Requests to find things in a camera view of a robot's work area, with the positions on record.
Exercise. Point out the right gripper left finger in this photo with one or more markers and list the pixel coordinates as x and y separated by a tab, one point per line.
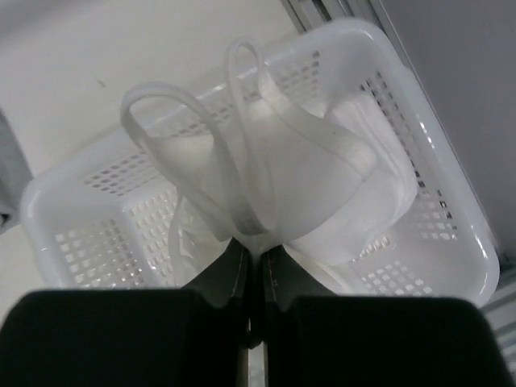
192	336

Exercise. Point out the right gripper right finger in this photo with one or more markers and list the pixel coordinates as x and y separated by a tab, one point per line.
313	337

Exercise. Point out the white tank top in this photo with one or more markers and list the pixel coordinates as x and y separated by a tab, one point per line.
325	188

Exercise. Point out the white plastic basket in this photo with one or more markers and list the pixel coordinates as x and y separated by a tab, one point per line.
101	219

